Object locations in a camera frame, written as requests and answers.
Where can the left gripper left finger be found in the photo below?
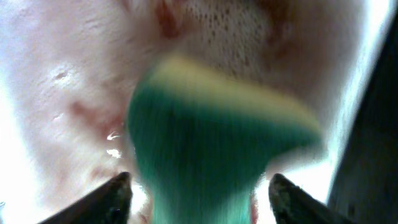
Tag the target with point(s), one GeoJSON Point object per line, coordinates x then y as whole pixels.
{"type": "Point", "coordinates": [108, 204]}

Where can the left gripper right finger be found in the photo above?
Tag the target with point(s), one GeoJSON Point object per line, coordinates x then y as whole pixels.
{"type": "Point", "coordinates": [292, 205]}

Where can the green scrub sponge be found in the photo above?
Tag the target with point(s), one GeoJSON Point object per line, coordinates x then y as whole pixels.
{"type": "Point", "coordinates": [202, 140]}

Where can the rectangular black soapy tray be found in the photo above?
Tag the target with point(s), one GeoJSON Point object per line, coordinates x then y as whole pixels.
{"type": "Point", "coordinates": [68, 69]}

